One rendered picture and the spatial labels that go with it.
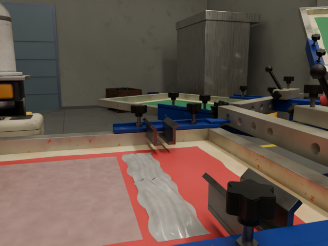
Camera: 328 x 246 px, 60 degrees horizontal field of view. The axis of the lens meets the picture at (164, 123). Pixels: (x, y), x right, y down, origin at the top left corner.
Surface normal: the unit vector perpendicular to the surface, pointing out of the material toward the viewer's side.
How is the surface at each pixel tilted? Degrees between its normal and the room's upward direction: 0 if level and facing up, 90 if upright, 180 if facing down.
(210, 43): 90
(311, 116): 90
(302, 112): 90
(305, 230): 0
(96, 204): 0
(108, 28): 90
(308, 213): 0
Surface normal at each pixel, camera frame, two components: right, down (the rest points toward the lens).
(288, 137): -0.97, 0.05
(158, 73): 0.32, 0.18
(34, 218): 0.00, -0.98
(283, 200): -0.69, -0.65
